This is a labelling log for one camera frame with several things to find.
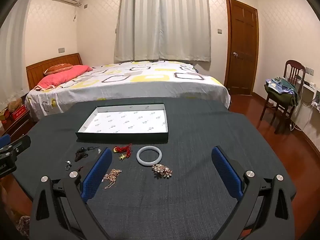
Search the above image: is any red box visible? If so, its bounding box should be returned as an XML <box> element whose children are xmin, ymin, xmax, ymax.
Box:
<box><xmin>10</xmin><ymin>105</ymin><xmax>27</xmax><ymax>120</ymax></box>

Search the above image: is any red beaded bracelet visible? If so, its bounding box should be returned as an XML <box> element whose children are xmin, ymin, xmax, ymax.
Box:
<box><xmin>113</xmin><ymin>144</ymin><xmax>133</xmax><ymax>160</ymax></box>

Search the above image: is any brown plush toy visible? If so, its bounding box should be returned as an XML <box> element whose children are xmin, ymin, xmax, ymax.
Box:
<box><xmin>7</xmin><ymin>97</ymin><xmax>23</xmax><ymax>113</ymax></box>

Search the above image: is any white jade bangle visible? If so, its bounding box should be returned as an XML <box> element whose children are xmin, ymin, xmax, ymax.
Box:
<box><xmin>136</xmin><ymin>145</ymin><xmax>162</xmax><ymax>167</ymax></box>

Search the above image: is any dark grey table cloth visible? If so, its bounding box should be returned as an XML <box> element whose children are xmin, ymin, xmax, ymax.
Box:
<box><xmin>14</xmin><ymin>97</ymin><xmax>297</xmax><ymax>240</ymax></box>

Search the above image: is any brown wooden door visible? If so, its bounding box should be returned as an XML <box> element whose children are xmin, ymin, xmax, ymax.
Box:
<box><xmin>224</xmin><ymin>0</ymin><xmax>259</xmax><ymax>95</ymax></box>

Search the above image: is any wooden nightstand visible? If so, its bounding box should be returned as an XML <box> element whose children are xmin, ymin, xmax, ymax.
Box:
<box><xmin>0</xmin><ymin>110</ymin><xmax>33</xmax><ymax>140</ymax></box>

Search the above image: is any rose gold chain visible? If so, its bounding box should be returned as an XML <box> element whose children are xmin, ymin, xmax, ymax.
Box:
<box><xmin>102</xmin><ymin>169</ymin><xmax>123</xmax><ymax>189</ymax></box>

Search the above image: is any orange brown cushion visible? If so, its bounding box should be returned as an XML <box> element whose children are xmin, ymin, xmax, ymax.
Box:
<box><xmin>43</xmin><ymin>63</ymin><xmax>73</xmax><ymax>75</ymax></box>

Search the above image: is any wooden headboard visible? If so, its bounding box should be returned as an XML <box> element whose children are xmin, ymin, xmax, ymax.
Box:
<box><xmin>26</xmin><ymin>53</ymin><xmax>83</xmax><ymax>90</ymax></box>

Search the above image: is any black pendant necklace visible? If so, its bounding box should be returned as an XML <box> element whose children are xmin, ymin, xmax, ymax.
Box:
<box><xmin>74</xmin><ymin>145</ymin><xmax>100</xmax><ymax>162</ymax></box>

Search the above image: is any white side desk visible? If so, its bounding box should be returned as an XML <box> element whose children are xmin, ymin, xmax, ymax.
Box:
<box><xmin>300</xmin><ymin>81</ymin><xmax>320</xmax><ymax>112</ymax></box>

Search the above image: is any white curtain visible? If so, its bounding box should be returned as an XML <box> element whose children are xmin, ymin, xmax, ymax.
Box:
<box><xmin>114</xmin><ymin>0</ymin><xmax>212</xmax><ymax>63</ymax></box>

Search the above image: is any bed with patterned sheet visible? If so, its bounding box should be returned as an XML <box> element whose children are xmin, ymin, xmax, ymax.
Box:
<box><xmin>25</xmin><ymin>60</ymin><xmax>230</xmax><ymax>123</ymax></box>

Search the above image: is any shallow green box white lining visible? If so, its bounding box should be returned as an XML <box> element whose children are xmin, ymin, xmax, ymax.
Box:
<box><xmin>75</xmin><ymin>102</ymin><xmax>169</xmax><ymax>144</ymax></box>

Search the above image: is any gold flower brooch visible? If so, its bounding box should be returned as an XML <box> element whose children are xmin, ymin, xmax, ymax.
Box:
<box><xmin>151</xmin><ymin>164</ymin><xmax>173</xmax><ymax>179</ymax></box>

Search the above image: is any pile of clothes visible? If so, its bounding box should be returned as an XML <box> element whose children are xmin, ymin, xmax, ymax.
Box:
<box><xmin>264</xmin><ymin>77</ymin><xmax>299</xmax><ymax>107</ymax></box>

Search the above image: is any dark wooden chair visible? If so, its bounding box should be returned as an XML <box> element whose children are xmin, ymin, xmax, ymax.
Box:
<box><xmin>260</xmin><ymin>60</ymin><xmax>306</xmax><ymax>134</ymax></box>

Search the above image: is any pink pillow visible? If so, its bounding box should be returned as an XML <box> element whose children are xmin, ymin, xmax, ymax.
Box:
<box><xmin>34</xmin><ymin>65</ymin><xmax>93</xmax><ymax>90</ymax></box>

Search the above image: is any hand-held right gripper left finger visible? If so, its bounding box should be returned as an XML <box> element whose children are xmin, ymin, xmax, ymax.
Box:
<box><xmin>29</xmin><ymin>147</ymin><xmax>118</xmax><ymax>240</ymax></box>

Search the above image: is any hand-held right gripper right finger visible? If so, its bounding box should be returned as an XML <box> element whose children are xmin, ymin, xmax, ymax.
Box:
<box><xmin>211</xmin><ymin>146</ymin><xmax>297</xmax><ymax>240</ymax></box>

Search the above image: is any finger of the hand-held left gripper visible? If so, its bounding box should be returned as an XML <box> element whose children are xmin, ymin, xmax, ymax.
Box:
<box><xmin>0</xmin><ymin>135</ymin><xmax>31</xmax><ymax>160</ymax></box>
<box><xmin>0</xmin><ymin>134</ymin><xmax>11</xmax><ymax>152</ymax></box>

